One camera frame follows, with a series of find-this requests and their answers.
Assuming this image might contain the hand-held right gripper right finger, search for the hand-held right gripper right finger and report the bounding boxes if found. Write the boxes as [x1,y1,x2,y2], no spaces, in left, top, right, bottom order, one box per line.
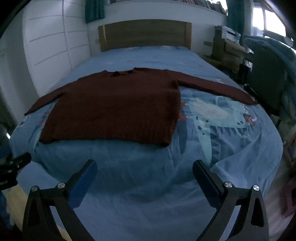
[193,159,270,241]

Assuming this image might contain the dark chair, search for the dark chair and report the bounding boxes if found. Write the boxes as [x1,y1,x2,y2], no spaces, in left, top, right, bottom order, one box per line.
[251,53,287,116]

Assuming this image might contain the dark red knitted sweater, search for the dark red knitted sweater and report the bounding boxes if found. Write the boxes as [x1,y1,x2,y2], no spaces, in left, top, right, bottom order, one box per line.
[24,67,258,147]

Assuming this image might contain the row of books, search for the row of books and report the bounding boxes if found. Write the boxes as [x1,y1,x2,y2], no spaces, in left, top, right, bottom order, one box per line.
[109,0,228,15]

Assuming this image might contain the blue printed bedsheet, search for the blue printed bedsheet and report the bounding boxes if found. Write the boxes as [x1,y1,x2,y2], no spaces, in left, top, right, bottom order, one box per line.
[9,45,284,241]

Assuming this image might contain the glass window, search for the glass window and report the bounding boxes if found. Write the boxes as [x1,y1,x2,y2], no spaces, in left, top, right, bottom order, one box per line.
[252,6,288,37]

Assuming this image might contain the white wardrobe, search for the white wardrobe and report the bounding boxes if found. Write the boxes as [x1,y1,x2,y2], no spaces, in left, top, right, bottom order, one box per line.
[22,0,92,98]

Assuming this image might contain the brown wooden door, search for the brown wooden door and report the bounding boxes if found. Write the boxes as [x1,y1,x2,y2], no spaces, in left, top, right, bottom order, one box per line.
[98,20,192,52]

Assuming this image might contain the yellow wooden bed frame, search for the yellow wooden bed frame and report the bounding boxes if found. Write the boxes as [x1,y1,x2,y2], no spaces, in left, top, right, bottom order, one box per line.
[5,185,70,241]

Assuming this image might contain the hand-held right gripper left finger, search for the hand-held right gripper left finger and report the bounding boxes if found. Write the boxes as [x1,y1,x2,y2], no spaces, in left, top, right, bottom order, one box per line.
[22,159,98,241]

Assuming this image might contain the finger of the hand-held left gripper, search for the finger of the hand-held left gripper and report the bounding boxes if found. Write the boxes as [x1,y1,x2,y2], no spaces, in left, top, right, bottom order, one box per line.
[0,152,32,173]

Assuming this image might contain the teal curtain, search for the teal curtain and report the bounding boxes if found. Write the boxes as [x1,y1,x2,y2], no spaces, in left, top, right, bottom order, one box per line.
[85,0,105,24]
[226,0,245,35]

